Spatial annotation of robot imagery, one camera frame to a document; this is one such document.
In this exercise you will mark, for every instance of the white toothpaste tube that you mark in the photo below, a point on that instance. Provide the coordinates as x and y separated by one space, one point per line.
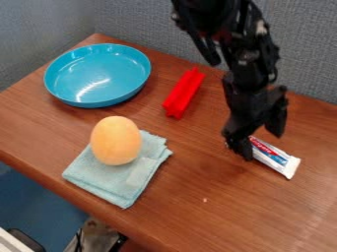
274 157

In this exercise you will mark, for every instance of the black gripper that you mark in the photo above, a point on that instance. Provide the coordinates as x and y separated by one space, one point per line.
253 109

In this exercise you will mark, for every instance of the blue plate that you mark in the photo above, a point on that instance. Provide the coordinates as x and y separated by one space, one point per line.
96 75

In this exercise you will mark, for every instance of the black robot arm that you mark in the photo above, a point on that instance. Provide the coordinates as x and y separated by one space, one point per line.
231 35

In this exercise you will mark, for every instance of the metal table leg bracket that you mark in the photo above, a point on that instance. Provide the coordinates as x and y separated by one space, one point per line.
95 237

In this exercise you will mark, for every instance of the light blue folded cloth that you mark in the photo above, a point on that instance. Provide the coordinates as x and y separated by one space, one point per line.
119 183

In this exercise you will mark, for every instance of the red plastic block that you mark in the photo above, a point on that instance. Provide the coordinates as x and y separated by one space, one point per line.
181 96

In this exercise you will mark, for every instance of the orange egg-shaped ball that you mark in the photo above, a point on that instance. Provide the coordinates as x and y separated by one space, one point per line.
115 140

